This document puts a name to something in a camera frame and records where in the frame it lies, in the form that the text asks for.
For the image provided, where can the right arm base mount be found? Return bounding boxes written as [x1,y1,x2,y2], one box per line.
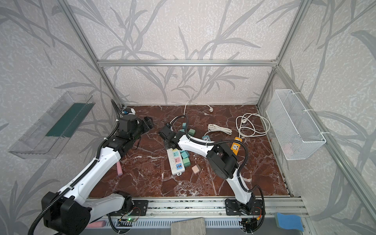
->
[225,198,265,216]

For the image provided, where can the white wire mesh basket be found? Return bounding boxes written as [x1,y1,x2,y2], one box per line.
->
[266,89,326,161]

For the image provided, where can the purple pink brush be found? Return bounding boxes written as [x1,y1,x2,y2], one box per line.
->
[86,220,106,229]

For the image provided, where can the white power strip cord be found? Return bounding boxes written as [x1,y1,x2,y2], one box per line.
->
[169,100,214,127]

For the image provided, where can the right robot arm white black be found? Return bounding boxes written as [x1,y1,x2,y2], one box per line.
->
[158,124,265,217]

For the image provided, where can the blue power strip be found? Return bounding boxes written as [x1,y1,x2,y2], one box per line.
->
[202,135,211,142]

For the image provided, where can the green plug cube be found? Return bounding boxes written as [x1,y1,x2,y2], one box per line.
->
[183,158,191,168]
[188,129,196,137]

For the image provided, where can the purple pink hand rake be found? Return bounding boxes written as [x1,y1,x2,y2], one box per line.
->
[116,162,123,176]

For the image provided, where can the white bundled cable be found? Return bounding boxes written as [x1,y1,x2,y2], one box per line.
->
[204,123,233,136]

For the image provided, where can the blue sponge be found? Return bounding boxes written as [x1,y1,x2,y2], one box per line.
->
[275,212,304,232]

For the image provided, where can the white coiled cable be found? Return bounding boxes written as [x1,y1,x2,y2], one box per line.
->
[235,113,271,138]

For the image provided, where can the white multicolour power strip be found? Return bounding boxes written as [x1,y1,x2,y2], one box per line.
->
[166,148,185,176]

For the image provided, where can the orange power strip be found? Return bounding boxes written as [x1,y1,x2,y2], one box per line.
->
[231,137,242,155]

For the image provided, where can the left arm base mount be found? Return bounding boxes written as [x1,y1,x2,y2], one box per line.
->
[118,199,149,216]

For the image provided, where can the clear plastic wall tray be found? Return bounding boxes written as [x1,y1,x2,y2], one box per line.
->
[9,92,95,159]

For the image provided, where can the grey sponge block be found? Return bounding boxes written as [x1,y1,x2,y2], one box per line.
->
[171,217,206,235]

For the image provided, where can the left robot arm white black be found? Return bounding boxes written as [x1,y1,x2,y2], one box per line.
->
[28,114,154,235]

